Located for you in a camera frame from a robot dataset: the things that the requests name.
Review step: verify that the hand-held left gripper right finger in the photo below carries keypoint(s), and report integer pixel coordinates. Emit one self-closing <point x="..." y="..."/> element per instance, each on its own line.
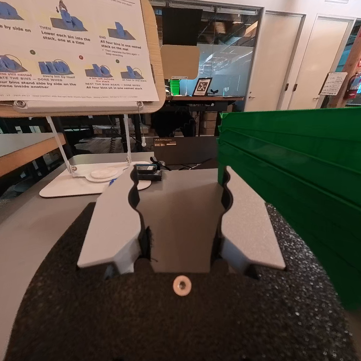
<point x="248" y="225"/>

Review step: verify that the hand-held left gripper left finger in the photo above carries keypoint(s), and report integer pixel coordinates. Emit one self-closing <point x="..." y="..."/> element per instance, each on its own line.
<point x="112" y="225"/>

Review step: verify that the green plastic bin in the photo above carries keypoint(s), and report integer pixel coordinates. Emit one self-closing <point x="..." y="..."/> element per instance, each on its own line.
<point x="174" y="87"/>
<point x="282" y="127"/>
<point x="282" y="214"/>
<point x="282" y="160"/>

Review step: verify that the white round disc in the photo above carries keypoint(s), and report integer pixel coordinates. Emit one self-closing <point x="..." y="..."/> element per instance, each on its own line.
<point x="104" y="173"/>

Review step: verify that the black cardboard box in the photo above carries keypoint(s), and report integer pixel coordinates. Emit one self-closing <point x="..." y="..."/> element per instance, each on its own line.
<point x="191" y="152"/>

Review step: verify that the brown cardboard box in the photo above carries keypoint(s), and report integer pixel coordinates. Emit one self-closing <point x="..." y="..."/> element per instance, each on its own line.
<point x="208" y="124"/>

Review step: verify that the grey table with wooden edge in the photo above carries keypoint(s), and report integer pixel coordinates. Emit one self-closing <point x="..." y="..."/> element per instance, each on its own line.
<point x="28" y="143"/>

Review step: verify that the long wooden work table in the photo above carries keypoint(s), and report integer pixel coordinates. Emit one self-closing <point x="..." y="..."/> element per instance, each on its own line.
<point x="225" y="98"/>

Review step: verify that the square marker tag board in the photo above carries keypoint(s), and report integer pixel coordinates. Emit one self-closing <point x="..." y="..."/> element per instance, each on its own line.
<point x="202" y="86"/>

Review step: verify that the white door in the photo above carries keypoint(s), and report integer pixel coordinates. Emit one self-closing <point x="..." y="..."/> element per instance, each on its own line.
<point x="270" y="62"/>
<point x="324" y="56"/>

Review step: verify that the white notice board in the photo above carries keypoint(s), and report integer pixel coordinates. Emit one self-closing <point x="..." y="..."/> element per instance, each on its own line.
<point x="332" y="83"/>

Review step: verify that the red fire extinguisher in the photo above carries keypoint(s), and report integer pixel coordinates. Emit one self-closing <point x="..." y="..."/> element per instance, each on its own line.
<point x="352" y="87"/>

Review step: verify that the instruction poster on stand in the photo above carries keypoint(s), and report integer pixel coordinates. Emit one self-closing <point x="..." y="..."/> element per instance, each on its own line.
<point x="153" y="56"/>

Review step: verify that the white instruction sheet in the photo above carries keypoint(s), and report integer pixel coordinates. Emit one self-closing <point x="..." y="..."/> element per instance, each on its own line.
<point x="70" y="56"/>

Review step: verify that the beige rounded board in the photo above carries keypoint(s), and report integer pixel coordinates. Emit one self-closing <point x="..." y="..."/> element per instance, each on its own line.
<point x="180" y="60"/>

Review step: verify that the black hanging panel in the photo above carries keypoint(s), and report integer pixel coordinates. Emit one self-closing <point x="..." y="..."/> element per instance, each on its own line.
<point x="182" y="25"/>

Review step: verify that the black camera battery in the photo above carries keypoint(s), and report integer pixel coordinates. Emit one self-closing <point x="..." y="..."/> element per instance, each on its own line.
<point x="149" y="177"/>
<point x="146" y="168"/>

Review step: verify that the wooden support post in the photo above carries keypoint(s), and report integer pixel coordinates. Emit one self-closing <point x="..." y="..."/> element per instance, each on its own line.
<point x="354" y="56"/>

